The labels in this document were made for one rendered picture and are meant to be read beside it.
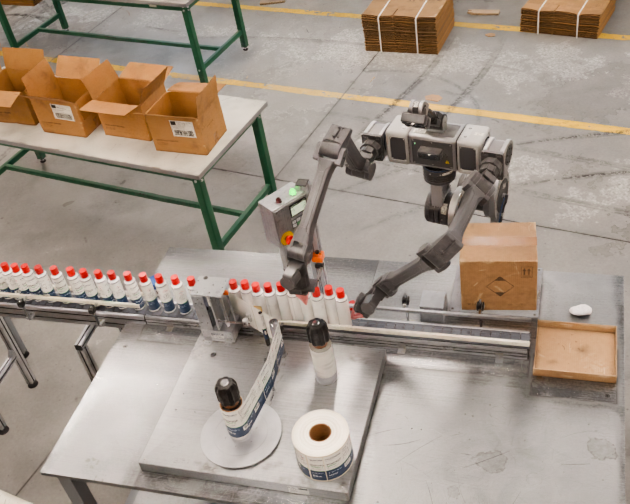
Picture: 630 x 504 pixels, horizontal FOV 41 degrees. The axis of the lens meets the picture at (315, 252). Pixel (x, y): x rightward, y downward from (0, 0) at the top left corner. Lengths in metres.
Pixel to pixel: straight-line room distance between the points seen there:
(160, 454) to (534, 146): 3.64
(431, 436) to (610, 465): 0.62
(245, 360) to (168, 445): 0.47
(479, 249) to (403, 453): 0.87
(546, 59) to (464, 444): 4.36
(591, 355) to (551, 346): 0.15
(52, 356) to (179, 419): 1.92
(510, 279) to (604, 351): 0.45
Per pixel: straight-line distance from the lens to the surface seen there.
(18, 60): 5.92
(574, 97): 6.52
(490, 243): 3.48
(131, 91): 5.43
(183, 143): 4.94
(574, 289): 3.71
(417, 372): 3.39
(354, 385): 3.31
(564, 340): 3.50
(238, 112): 5.24
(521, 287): 3.49
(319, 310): 3.46
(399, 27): 7.17
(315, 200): 3.01
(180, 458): 3.25
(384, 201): 5.58
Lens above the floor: 3.38
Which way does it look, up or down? 40 degrees down
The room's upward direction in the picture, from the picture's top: 11 degrees counter-clockwise
